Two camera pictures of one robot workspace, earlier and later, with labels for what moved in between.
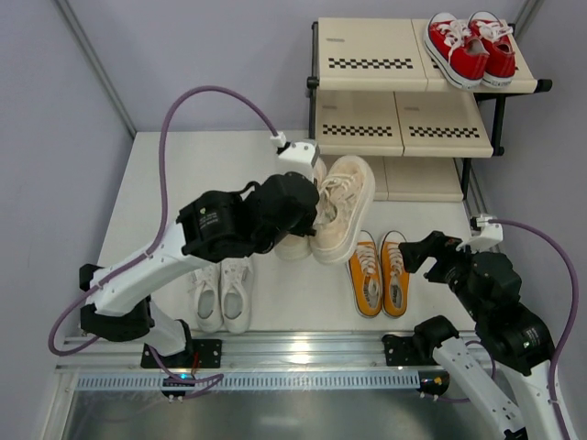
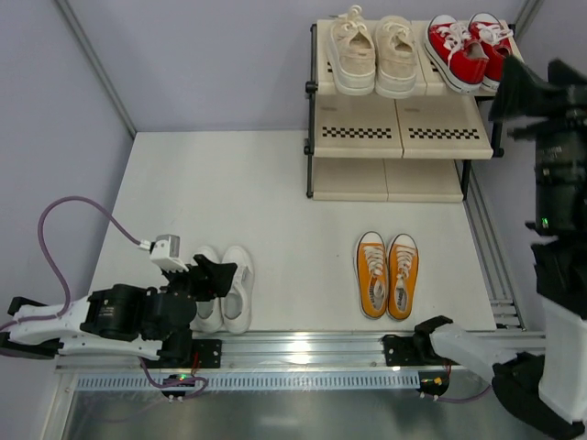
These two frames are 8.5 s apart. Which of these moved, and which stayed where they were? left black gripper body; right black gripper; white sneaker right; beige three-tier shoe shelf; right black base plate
Moved: left black gripper body; right black gripper
Stayed: right black base plate; white sneaker right; beige three-tier shoe shelf
